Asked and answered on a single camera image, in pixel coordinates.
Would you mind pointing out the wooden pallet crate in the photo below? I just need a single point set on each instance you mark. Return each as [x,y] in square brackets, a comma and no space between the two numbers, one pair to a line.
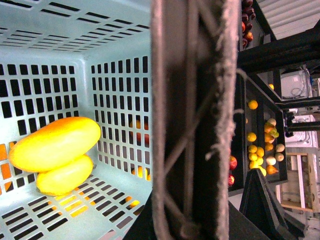
[300,191]

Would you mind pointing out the brown basket handle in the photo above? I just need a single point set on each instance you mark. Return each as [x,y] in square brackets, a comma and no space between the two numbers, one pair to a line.
[194,47]

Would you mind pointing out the white appliance box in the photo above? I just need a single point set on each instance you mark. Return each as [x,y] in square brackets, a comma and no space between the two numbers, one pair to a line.
[296,85]

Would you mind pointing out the black display shelf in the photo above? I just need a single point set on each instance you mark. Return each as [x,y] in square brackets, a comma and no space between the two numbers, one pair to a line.
[300,48]

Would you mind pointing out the light blue plastic basket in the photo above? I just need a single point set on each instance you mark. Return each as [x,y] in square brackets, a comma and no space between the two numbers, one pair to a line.
[89,58]

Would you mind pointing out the yellow mango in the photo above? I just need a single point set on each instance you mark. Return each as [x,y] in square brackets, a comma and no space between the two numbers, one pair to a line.
[63,180]
[55,144]

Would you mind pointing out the yellow lemon pile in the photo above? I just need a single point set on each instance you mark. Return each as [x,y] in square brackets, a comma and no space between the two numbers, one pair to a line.
[255,156]

